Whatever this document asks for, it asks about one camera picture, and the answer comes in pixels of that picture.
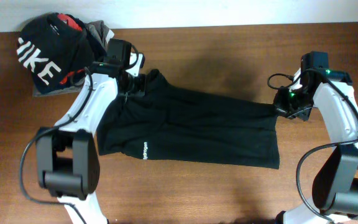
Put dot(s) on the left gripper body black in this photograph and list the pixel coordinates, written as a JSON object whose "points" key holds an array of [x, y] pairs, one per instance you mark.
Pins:
{"points": [[134, 84]]}

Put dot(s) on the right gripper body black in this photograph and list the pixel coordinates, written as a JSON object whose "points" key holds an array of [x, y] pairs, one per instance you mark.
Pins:
{"points": [[291, 103]]}

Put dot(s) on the navy red trimmed folded shirt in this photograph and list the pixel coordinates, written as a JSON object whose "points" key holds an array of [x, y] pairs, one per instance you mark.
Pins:
{"points": [[84, 53]]}

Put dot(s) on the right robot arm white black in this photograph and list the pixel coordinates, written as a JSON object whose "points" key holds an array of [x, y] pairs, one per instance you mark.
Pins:
{"points": [[335, 188]]}

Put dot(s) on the black t-shirt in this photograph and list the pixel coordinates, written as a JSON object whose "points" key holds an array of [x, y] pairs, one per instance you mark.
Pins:
{"points": [[172, 123]]}

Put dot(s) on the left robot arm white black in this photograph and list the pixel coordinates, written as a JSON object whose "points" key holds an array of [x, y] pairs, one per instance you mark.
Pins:
{"points": [[67, 159]]}

